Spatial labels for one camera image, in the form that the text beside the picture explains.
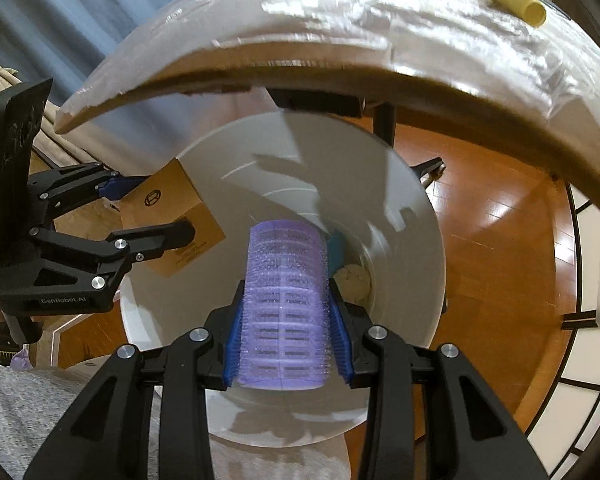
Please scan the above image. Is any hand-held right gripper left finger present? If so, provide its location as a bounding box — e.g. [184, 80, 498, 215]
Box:
[22, 280, 246, 480]

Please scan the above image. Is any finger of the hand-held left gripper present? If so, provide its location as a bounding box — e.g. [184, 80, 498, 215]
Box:
[0, 221, 197, 317]
[27, 162, 153, 221]

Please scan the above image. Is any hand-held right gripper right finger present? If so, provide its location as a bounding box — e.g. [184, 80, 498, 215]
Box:
[327, 280, 563, 480]

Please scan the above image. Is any brown cardboard piece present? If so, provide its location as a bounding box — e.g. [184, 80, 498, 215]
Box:
[120, 157, 227, 278]

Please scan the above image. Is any beige sponge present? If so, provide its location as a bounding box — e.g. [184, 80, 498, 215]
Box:
[332, 264, 373, 306]

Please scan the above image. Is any purple hair roller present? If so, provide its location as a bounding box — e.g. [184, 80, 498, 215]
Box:
[235, 219, 331, 392]

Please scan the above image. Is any teal blue packet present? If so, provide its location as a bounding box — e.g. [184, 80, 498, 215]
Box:
[325, 230, 347, 273]

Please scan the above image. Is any white round bowl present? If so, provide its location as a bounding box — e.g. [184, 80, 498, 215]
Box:
[120, 110, 448, 448]

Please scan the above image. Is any blue curtain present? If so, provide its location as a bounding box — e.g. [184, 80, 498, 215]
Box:
[0, 0, 291, 181]

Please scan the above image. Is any black metal clamp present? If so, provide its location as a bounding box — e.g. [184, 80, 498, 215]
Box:
[410, 156, 448, 188]

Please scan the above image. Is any white door with black lattice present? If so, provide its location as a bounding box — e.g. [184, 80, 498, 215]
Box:
[525, 180, 600, 480]

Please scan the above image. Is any white covered table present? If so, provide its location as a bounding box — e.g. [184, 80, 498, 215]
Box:
[55, 0, 600, 221]

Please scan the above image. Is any black table frame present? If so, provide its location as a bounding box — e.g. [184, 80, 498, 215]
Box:
[267, 87, 398, 148]

